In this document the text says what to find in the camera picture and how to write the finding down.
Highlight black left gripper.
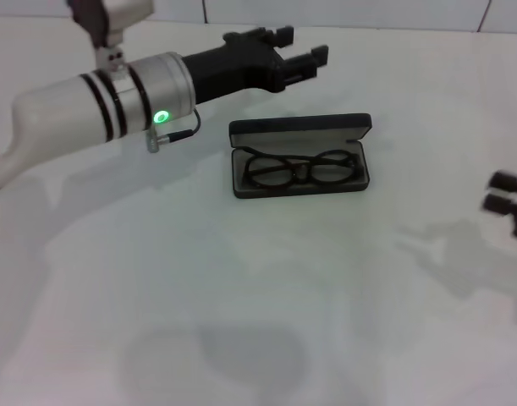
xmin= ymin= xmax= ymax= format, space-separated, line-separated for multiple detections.
xmin=181 ymin=25 xmax=331 ymax=106

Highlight black glasses case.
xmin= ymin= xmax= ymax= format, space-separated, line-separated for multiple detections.
xmin=228 ymin=112 xmax=373 ymax=200

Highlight black glasses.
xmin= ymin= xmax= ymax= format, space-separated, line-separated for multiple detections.
xmin=242 ymin=145 xmax=363 ymax=189

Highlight black cable with silver plug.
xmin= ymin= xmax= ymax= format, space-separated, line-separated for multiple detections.
xmin=145 ymin=107 xmax=202 ymax=154

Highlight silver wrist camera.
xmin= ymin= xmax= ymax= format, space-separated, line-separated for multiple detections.
xmin=66 ymin=0 xmax=154 ymax=72

